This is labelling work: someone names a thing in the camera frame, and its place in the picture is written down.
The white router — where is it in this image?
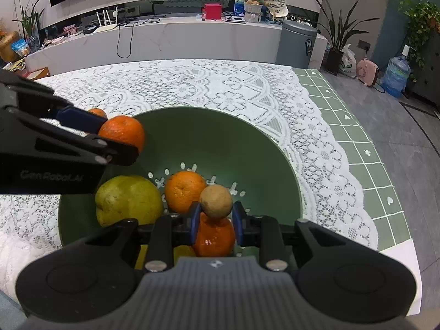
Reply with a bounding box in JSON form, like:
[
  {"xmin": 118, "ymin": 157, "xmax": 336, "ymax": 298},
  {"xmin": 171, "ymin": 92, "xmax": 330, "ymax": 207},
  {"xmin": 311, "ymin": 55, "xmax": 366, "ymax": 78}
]
[{"xmin": 96, "ymin": 6, "xmax": 120, "ymax": 30}]

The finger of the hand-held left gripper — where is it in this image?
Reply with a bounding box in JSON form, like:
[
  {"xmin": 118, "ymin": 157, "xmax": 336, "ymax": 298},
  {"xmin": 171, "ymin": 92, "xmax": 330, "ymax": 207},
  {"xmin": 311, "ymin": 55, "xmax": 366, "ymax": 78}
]
[
  {"xmin": 0, "ymin": 70, "xmax": 108, "ymax": 134},
  {"xmin": 0, "ymin": 107, "xmax": 140, "ymax": 166}
]

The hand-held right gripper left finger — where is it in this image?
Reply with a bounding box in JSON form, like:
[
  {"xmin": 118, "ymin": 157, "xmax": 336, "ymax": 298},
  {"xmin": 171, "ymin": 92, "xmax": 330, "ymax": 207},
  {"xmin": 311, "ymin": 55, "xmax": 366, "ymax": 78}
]
[{"xmin": 89, "ymin": 202, "xmax": 202, "ymax": 273}]

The smaller yellow-green pomelo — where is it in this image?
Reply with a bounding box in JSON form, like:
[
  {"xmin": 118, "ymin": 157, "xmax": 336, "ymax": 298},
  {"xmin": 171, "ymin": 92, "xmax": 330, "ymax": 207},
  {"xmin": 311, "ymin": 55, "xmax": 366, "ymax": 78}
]
[{"xmin": 134, "ymin": 243, "xmax": 197, "ymax": 271}]

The white lace tablecloth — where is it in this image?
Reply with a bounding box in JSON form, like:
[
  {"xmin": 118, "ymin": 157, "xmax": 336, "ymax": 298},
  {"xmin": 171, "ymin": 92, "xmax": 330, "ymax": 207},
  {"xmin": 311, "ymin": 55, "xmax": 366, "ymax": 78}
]
[{"xmin": 0, "ymin": 59, "xmax": 381, "ymax": 298}]

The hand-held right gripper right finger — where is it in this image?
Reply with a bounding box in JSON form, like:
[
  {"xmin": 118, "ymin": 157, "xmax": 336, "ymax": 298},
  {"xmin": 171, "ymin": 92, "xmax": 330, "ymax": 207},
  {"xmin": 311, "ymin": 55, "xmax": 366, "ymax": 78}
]
[{"xmin": 232, "ymin": 201, "xmax": 348, "ymax": 272}]

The black cable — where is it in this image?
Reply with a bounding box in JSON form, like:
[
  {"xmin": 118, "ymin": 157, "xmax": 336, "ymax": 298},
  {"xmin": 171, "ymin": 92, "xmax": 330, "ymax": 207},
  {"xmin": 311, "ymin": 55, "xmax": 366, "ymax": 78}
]
[{"xmin": 116, "ymin": 16, "xmax": 161, "ymax": 59}]

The blue snack bag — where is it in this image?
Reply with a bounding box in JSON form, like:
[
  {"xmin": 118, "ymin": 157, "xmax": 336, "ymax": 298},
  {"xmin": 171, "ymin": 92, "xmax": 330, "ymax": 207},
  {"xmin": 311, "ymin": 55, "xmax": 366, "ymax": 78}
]
[{"xmin": 10, "ymin": 38, "xmax": 29, "ymax": 57}]

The white hand fan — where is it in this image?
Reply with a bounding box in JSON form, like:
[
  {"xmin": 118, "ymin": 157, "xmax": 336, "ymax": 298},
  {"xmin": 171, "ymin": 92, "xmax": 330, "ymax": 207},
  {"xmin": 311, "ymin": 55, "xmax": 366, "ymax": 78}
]
[{"xmin": 268, "ymin": 3, "xmax": 289, "ymax": 20}]

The pink heater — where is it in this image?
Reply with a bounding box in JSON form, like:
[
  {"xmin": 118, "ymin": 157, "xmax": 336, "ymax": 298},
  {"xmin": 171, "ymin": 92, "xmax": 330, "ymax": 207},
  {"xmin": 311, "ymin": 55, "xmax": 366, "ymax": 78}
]
[{"xmin": 355, "ymin": 58, "xmax": 380, "ymax": 86}]

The green colander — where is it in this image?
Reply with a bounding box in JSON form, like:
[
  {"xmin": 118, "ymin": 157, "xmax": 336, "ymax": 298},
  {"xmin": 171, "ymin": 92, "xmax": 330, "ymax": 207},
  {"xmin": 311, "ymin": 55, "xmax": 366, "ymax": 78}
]
[{"xmin": 57, "ymin": 106, "xmax": 304, "ymax": 259}]

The green checkered tablecloth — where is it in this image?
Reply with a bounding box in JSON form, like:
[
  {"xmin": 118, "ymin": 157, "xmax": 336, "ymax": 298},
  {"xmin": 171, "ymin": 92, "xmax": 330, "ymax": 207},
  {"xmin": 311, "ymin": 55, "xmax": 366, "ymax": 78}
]
[{"xmin": 291, "ymin": 67, "xmax": 413, "ymax": 252}]

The small potted plant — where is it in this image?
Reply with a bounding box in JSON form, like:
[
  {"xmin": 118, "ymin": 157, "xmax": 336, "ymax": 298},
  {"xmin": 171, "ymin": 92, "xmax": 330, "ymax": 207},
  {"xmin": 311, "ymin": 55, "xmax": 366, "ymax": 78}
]
[{"xmin": 12, "ymin": 0, "xmax": 47, "ymax": 47}]

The blue water jug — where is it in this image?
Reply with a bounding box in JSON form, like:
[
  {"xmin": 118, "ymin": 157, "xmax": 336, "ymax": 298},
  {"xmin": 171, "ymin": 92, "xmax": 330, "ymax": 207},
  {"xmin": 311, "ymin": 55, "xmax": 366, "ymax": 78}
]
[{"xmin": 380, "ymin": 45, "xmax": 412, "ymax": 99}]

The orange cardboard box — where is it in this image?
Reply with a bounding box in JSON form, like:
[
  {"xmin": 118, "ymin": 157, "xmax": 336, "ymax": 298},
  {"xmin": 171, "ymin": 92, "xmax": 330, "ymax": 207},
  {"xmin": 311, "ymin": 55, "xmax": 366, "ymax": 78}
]
[{"xmin": 17, "ymin": 67, "xmax": 51, "ymax": 81}]

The grey trash can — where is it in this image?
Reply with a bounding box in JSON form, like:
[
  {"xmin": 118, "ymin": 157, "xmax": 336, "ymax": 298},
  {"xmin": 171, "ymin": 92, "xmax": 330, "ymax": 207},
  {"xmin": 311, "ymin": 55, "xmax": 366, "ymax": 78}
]
[{"xmin": 274, "ymin": 20, "xmax": 319, "ymax": 70}]

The white plastic bag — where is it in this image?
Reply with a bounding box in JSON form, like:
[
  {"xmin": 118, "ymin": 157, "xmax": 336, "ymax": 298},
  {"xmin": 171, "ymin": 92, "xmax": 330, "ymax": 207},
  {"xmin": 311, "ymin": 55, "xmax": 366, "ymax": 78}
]
[{"xmin": 339, "ymin": 43, "xmax": 358, "ymax": 78}]

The brown round fruit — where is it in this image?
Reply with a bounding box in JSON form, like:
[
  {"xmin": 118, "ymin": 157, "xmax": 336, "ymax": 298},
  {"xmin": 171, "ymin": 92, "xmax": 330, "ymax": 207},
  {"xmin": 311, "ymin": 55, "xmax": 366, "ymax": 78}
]
[{"xmin": 199, "ymin": 184, "xmax": 233, "ymax": 219}]

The white marble tv console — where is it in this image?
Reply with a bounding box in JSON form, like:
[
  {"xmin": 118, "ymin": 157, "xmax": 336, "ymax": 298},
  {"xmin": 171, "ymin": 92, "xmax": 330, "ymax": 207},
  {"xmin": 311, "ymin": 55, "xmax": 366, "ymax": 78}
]
[{"xmin": 23, "ymin": 0, "xmax": 328, "ymax": 77}]

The dark cabinet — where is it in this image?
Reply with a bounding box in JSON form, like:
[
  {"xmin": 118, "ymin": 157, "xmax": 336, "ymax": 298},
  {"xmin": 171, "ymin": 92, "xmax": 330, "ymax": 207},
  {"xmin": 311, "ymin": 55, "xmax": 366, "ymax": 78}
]
[{"xmin": 408, "ymin": 24, "xmax": 440, "ymax": 111}]

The long-leaf potted plant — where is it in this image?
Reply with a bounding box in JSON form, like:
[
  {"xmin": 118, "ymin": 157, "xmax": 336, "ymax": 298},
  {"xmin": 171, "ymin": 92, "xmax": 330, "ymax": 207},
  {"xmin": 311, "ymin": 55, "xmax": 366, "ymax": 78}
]
[{"xmin": 312, "ymin": 0, "xmax": 371, "ymax": 74}]

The green vine plant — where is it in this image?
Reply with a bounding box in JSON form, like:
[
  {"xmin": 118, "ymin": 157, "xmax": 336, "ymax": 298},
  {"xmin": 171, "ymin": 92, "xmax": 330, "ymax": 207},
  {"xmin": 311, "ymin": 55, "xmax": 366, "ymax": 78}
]
[{"xmin": 398, "ymin": 0, "xmax": 440, "ymax": 77}]

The white basket with bow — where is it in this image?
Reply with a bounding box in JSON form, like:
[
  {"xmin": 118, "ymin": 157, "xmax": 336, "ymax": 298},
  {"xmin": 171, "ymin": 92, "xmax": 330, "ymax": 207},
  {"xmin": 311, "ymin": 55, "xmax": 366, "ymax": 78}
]
[{"xmin": 243, "ymin": 2, "xmax": 264, "ymax": 24}]

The red box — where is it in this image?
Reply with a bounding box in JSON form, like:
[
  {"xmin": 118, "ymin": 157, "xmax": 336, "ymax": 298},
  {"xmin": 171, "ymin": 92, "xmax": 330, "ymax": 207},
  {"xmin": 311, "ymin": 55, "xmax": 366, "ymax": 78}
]
[{"xmin": 203, "ymin": 3, "xmax": 224, "ymax": 21}]

